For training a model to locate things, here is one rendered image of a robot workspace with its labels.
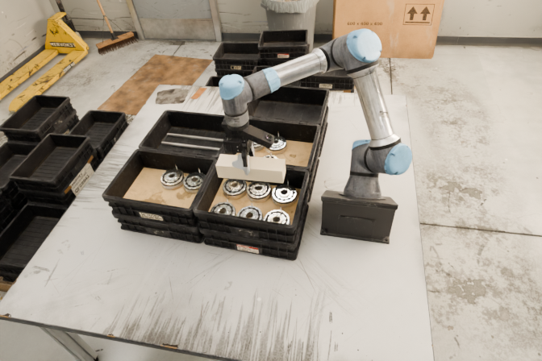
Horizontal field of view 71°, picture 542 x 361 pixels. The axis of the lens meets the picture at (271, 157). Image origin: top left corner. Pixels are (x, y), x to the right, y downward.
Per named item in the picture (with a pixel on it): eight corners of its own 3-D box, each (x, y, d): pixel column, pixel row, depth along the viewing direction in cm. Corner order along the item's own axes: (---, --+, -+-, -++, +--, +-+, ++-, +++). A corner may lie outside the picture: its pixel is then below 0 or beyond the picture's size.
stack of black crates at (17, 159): (31, 176, 282) (6, 141, 259) (66, 179, 276) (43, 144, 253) (-7, 218, 254) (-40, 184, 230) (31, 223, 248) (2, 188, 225)
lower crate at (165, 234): (226, 193, 180) (222, 176, 171) (202, 246, 159) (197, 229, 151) (151, 182, 189) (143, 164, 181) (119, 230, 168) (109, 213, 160)
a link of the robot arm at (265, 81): (261, 69, 127) (233, 80, 123) (276, 64, 116) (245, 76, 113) (270, 91, 128) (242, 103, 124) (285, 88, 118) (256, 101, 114)
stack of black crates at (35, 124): (62, 140, 310) (34, 94, 279) (94, 143, 304) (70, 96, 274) (31, 176, 282) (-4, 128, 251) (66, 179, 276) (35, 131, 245)
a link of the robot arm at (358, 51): (390, 165, 153) (351, 31, 141) (419, 168, 139) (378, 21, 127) (368, 177, 148) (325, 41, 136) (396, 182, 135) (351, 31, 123)
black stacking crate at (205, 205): (309, 189, 163) (309, 171, 155) (295, 247, 142) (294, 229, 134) (223, 177, 172) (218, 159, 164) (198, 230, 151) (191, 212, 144)
